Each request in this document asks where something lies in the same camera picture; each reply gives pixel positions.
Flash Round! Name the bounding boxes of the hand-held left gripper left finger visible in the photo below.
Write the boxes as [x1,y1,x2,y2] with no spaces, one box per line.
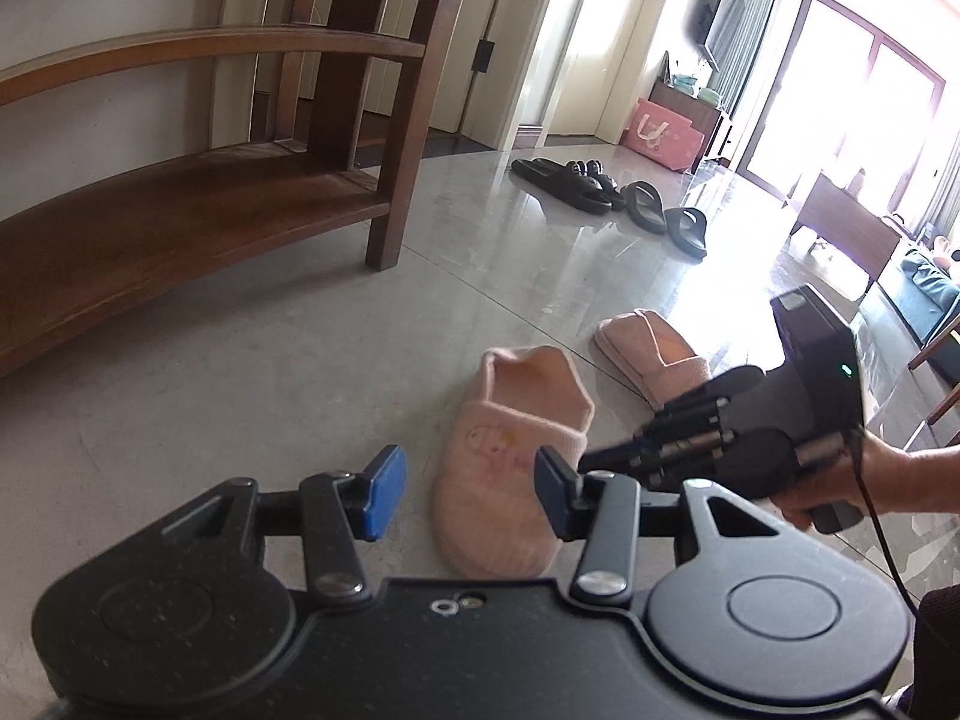
[160,445,408,607]

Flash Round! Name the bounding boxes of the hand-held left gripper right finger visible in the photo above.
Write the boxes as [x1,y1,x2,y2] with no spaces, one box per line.
[533,446,782,607]

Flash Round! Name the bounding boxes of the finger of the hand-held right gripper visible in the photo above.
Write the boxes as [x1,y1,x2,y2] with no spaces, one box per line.
[577,420,727,494]
[652,365,764,440]

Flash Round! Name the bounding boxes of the pink fabric slipper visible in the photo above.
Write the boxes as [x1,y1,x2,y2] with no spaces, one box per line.
[594,308,713,413]
[431,345,598,580]

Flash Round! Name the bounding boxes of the wooden shoe rack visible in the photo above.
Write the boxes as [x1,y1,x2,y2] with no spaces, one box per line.
[0,0,460,380]

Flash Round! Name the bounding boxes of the person's right forearm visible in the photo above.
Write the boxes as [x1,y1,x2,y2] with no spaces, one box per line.
[900,442,960,517]

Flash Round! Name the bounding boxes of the person's right hand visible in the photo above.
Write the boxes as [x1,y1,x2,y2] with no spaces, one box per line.
[778,439,912,530]

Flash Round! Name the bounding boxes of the blue sofa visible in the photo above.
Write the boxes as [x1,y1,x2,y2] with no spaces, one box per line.
[876,238,960,350]

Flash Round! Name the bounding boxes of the wooden coffee table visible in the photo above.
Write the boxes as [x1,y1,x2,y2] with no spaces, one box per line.
[782,172,903,298]

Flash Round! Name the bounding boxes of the black slide sandal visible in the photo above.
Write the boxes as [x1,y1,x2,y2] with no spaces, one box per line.
[564,159,628,211]
[663,208,710,261]
[510,157,613,213]
[621,181,669,235]

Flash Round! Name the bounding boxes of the pink paper bag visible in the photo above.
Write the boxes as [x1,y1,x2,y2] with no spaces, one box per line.
[624,97,707,174]

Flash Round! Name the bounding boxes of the person's dark pants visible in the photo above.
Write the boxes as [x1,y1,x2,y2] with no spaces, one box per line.
[904,583,960,720]

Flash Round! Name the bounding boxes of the wooden television cabinet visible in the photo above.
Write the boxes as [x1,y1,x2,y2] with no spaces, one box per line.
[648,77,734,168]

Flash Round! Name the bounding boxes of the grey curtain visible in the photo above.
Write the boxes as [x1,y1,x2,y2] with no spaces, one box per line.
[709,0,794,117]

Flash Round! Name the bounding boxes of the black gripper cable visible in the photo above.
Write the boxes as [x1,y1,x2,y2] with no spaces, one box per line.
[851,424,920,620]

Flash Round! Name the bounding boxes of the wall television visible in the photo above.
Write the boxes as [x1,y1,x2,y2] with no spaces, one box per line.
[700,0,745,67]

